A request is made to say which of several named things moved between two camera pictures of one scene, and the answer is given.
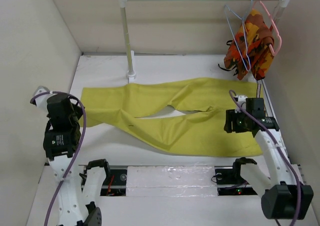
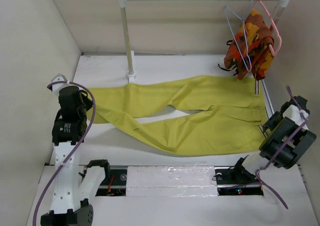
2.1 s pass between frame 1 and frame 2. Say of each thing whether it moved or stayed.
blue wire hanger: stayed
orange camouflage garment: stayed
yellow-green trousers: stayed
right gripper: moved
